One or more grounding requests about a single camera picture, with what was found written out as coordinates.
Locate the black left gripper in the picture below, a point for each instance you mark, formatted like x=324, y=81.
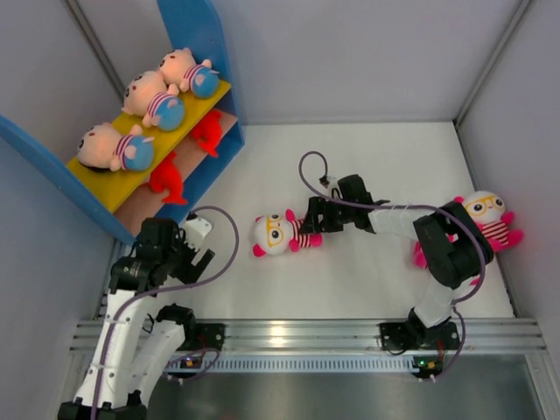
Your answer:
x=186, y=271

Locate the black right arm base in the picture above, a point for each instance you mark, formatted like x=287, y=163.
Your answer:
x=406, y=336

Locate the red plush monster white mouth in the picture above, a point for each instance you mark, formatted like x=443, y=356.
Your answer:
x=166, y=177

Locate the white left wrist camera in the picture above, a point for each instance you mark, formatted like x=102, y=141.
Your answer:
x=196, y=231

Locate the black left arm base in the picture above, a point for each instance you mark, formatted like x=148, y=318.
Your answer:
x=205, y=335

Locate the pig doll black hair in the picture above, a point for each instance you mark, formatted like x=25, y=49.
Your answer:
x=104, y=149

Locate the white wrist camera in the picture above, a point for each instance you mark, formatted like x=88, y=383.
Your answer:
x=196, y=231
x=331, y=186

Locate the slotted grey cable duct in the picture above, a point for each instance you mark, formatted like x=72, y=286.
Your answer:
x=306, y=364

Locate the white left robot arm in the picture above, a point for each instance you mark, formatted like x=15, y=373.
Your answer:
x=141, y=331

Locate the red plush monster toy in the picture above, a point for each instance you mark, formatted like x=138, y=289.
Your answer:
x=208, y=132

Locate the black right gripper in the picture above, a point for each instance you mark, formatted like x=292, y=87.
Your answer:
x=312, y=225

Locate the blue wooden toy shelf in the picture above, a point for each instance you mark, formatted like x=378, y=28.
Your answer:
x=177, y=132

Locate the aluminium mounting rail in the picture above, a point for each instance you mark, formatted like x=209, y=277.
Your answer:
x=482, y=335

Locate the pig doll blue pants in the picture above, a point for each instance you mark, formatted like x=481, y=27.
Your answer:
x=155, y=102

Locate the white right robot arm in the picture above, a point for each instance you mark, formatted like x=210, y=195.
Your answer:
x=452, y=245

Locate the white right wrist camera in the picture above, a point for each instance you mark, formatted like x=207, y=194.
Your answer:
x=331, y=186

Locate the white panda doll yellow glasses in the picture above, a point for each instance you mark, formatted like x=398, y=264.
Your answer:
x=277, y=233

